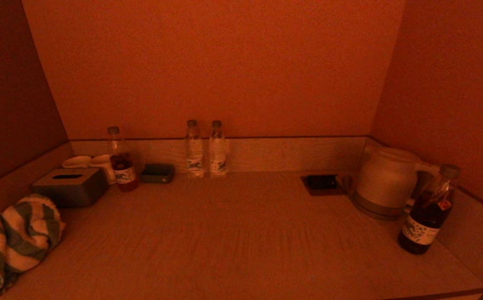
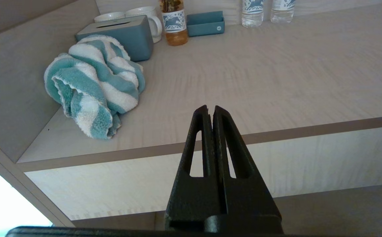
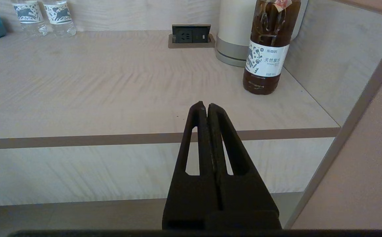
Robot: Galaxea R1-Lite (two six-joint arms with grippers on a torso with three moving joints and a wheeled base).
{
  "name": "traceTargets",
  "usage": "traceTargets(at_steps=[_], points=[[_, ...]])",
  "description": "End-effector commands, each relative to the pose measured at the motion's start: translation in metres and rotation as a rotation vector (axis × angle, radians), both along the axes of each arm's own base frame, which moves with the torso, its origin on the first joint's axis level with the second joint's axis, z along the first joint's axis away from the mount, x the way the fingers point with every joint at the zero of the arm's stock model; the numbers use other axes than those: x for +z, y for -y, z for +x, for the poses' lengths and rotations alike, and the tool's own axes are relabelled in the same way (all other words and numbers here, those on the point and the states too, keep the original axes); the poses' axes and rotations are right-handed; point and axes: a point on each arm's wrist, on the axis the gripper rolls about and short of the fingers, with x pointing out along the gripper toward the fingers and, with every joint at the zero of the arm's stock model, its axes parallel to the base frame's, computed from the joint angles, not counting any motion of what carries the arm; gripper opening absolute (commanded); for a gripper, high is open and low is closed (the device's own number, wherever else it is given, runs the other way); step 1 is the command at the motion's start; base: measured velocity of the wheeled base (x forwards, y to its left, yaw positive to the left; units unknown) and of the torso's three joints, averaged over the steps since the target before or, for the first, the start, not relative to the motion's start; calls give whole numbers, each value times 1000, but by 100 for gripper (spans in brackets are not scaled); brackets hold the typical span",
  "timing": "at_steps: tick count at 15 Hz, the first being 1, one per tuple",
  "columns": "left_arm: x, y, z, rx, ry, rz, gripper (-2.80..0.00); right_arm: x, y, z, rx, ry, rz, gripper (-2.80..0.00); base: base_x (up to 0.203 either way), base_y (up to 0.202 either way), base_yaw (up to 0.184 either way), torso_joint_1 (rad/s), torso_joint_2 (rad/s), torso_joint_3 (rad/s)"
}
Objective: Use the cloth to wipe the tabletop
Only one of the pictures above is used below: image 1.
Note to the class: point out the green white striped towel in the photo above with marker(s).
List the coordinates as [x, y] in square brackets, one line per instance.
[16, 241]

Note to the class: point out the clear water bottle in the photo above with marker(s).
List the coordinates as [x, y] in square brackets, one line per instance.
[217, 156]
[194, 156]

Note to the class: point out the small dark teal box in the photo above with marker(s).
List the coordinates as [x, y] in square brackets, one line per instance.
[158, 173]

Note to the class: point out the black recessed power socket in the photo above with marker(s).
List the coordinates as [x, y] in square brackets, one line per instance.
[321, 183]

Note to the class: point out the small red tea bottle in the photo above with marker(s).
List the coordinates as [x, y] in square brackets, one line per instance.
[125, 175]

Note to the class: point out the white tall cup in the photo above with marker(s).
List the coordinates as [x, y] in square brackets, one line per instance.
[103, 164]

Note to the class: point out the white electric kettle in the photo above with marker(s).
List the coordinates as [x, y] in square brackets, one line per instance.
[385, 179]

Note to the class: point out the grey kettle base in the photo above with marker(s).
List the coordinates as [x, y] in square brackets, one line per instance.
[374, 211]

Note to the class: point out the white shallow cup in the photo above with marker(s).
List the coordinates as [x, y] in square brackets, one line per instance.
[76, 162]

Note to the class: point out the grey tissue box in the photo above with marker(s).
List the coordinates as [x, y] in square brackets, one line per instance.
[72, 192]

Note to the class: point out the large dark tea bottle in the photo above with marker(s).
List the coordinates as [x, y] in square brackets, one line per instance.
[422, 225]

